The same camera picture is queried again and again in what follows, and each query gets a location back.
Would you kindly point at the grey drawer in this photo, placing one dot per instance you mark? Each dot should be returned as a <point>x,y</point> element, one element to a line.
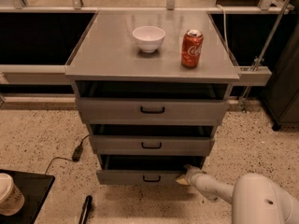
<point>151,145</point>
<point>144,170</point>
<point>151,111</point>

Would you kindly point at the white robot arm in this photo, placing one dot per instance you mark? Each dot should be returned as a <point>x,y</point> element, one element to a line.
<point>255,199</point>

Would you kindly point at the grey drawer cabinet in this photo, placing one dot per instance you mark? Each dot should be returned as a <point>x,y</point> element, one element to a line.
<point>151,86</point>

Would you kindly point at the black power adapter with cable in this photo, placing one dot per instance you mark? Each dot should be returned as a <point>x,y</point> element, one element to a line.
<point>76,155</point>

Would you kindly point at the metal rail frame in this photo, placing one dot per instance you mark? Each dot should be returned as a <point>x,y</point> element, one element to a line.
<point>31,75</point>

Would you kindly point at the red cola can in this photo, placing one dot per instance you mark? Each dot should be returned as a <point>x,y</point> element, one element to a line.
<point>191,48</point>

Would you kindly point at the grey middle drawer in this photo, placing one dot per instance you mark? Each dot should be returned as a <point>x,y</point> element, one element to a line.
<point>151,145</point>

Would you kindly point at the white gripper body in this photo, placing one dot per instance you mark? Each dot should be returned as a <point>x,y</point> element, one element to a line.
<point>194,175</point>

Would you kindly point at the slanted metal rod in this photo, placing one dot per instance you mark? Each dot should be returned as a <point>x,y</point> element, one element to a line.
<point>249,72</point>

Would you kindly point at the white bowl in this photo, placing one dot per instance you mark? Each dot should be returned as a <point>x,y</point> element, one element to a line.
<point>148,38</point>

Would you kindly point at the white paper coffee cup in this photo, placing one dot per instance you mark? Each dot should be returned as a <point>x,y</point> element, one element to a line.
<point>11,198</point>

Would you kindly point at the grey top drawer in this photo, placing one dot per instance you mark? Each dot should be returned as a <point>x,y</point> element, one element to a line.
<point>151,111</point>

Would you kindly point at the grey bottom drawer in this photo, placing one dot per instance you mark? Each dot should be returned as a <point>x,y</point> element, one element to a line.
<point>144,170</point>

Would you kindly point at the black stick object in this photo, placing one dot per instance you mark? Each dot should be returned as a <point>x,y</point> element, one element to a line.
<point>86,207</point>

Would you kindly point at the dark cabinet at right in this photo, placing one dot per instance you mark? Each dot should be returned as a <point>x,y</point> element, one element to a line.
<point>281,95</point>

